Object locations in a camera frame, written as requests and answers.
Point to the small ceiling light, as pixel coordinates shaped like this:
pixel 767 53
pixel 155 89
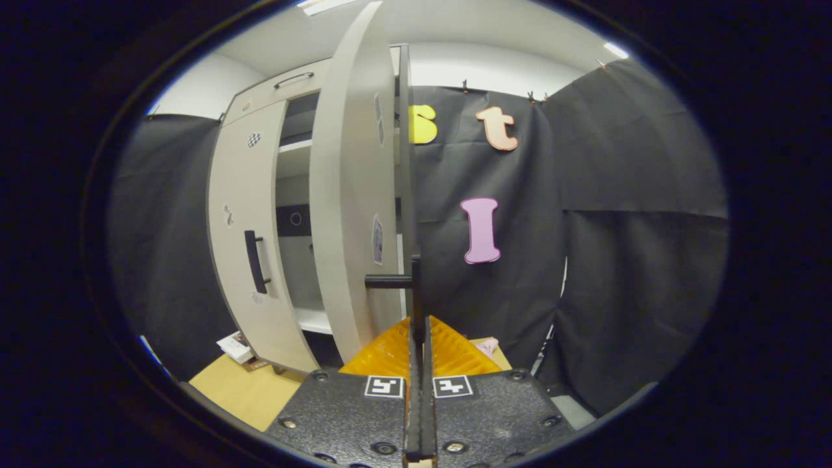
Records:
pixel 615 51

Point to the beige cabinet drawer front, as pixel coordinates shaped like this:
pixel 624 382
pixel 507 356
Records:
pixel 260 97

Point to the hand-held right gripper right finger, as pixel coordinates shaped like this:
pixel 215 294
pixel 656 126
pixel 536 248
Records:
pixel 494 416

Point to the white cabinet shelf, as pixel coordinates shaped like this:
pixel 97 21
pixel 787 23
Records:
pixel 312 320
pixel 296 146

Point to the beige shoe cabinet door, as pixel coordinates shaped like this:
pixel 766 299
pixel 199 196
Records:
pixel 351 195
pixel 244 195

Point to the small white printed box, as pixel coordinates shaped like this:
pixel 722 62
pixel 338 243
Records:
pixel 235 346

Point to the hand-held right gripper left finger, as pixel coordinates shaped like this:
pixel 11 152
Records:
pixel 351 416

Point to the black backdrop cloth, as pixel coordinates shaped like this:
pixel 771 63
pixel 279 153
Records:
pixel 617 162

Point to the beige double-door shoe cabinet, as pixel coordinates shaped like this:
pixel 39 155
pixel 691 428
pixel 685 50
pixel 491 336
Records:
pixel 300 273

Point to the green and pink plush toy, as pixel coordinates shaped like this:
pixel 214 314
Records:
pixel 487 346

